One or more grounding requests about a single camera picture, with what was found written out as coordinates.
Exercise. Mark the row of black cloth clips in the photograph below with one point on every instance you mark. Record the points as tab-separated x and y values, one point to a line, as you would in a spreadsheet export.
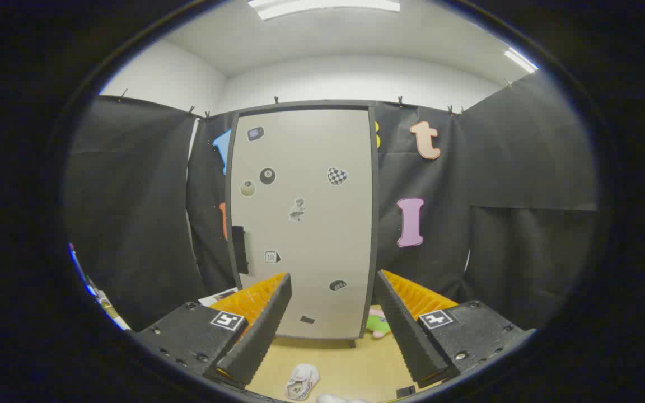
400	102

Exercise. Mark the pink and green plush toy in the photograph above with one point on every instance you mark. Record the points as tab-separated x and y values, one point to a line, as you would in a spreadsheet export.
377	323

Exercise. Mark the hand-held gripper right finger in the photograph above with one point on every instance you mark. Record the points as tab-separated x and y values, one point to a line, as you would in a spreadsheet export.
403	330

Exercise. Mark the small white shoe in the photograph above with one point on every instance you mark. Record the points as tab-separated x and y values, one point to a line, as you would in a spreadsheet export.
302	380

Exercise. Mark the black backdrop cloth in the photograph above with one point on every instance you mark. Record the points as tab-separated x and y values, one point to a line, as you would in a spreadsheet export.
132	196

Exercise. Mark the beige shoe cabinet door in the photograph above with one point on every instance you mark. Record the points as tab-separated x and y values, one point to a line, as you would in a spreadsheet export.
311	235

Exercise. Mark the white object with gold part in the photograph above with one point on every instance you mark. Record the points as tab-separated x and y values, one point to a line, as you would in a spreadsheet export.
111	310

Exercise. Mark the small ceiling light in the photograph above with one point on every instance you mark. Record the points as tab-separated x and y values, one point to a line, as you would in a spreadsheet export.
520	60

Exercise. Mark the small black block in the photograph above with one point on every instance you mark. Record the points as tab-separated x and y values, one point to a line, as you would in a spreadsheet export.
405	391

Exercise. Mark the printed booklet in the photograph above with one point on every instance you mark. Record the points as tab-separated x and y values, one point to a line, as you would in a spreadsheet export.
219	295

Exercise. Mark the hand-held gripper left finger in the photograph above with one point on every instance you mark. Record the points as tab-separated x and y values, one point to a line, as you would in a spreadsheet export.
266	324

